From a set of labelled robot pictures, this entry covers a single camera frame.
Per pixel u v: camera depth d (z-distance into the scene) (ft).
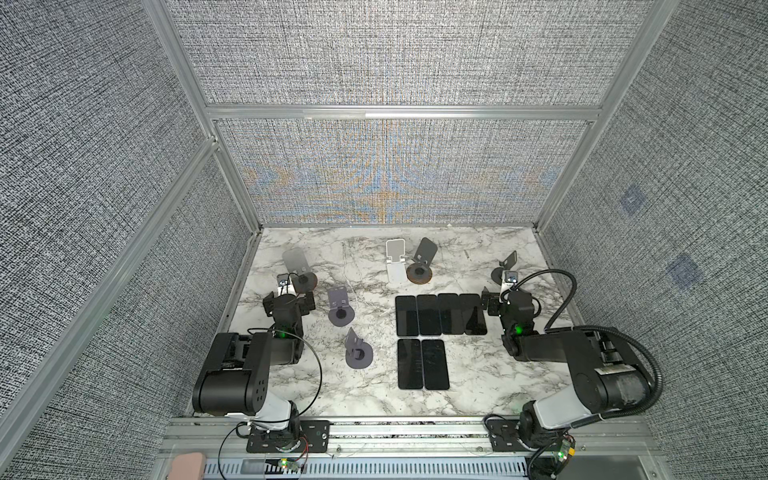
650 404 1.41
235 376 1.50
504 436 2.40
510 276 2.63
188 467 2.24
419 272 3.41
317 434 2.41
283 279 2.55
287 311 2.29
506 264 3.30
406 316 3.10
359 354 2.70
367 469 2.30
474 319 3.29
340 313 3.16
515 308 2.28
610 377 1.47
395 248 3.79
